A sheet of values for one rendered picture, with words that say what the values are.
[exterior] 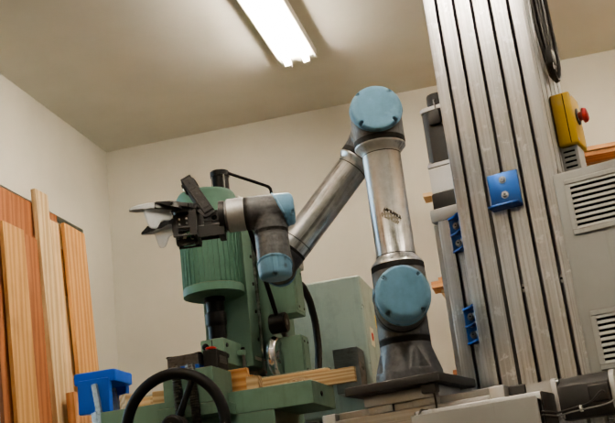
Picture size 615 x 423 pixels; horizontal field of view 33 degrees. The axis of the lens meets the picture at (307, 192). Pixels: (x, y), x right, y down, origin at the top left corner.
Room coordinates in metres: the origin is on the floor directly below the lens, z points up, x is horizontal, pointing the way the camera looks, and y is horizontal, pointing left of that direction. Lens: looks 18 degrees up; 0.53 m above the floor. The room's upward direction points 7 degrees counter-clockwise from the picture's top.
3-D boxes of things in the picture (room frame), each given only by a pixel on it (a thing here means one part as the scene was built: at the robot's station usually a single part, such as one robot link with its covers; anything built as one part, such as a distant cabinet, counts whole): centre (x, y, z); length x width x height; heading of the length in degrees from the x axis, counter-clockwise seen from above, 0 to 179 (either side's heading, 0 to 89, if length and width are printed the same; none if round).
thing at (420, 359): (2.33, -0.18, 0.87); 0.15 x 0.15 x 0.10
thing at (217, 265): (2.91, 0.30, 1.35); 0.18 x 0.18 x 0.31
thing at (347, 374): (2.88, 0.22, 0.92); 0.60 x 0.02 x 0.04; 75
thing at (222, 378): (2.72, 0.34, 0.91); 0.15 x 0.14 x 0.09; 75
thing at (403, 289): (2.20, -0.17, 1.19); 0.15 x 0.12 x 0.55; 179
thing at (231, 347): (2.92, 0.29, 1.03); 0.14 x 0.07 x 0.09; 165
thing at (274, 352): (3.00, 0.15, 1.02); 0.12 x 0.03 x 0.12; 165
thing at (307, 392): (2.80, 0.32, 0.87); 0.61 x 0.30 x 0.06; 75
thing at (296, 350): (3.04, 0.10, 1.02); 0.09 x 0.07 x 0.12; 75
